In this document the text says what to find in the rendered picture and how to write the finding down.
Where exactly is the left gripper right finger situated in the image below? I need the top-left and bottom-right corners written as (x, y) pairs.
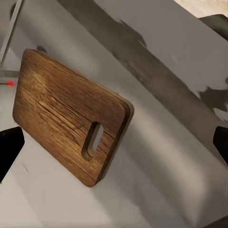
top-left (213, 126), bottom-right (228, 165)

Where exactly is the cutting board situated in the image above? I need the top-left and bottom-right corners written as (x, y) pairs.
top-left (12, 48), bottom-right (130, 188)

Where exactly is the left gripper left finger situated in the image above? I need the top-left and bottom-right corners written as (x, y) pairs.
top-left (0, 126), bottom-right (25, 183)

